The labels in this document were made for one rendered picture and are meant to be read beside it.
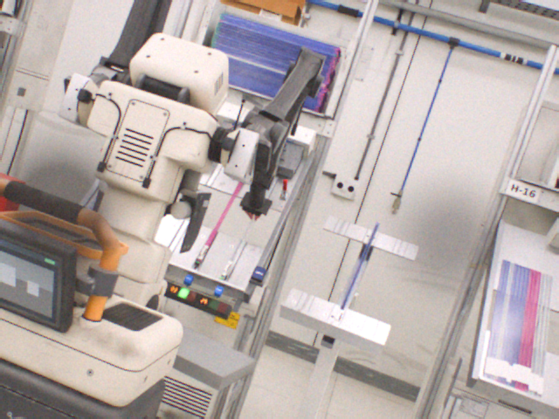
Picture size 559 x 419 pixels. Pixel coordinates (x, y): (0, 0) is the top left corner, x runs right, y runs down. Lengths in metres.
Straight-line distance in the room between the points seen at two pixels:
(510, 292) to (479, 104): 1.90
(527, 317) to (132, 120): 1.51
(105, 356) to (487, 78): 3.33
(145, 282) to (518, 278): 1.42
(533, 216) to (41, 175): 3.16
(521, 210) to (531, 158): 0.21
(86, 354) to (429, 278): 3.13
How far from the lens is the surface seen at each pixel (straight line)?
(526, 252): 2.62
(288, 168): 2.49
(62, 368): 1.26
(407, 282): 4.14
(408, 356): 4.23
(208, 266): 2.28
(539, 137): 2.84
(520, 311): 2.44
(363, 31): 2.72
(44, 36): 3.43
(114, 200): 1.60
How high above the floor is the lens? 1.21
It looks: 5 degrees down
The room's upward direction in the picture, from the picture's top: 18 degrees clockwise
